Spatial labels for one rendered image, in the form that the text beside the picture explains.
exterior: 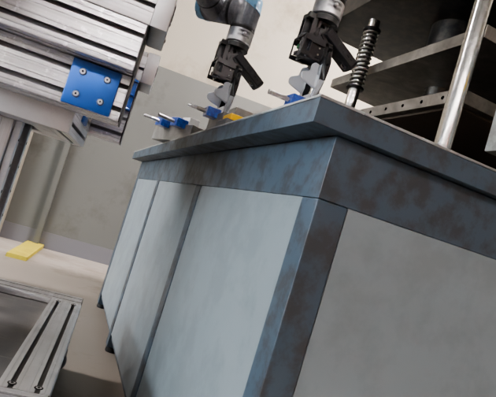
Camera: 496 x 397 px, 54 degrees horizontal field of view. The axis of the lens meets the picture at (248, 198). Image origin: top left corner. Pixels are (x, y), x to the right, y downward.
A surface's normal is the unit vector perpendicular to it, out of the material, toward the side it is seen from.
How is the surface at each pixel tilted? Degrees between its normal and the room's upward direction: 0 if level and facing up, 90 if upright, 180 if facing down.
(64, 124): 90
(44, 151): 90
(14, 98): 90
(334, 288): 90
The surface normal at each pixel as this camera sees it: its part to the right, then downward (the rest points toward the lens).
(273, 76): 0.25, 0.02
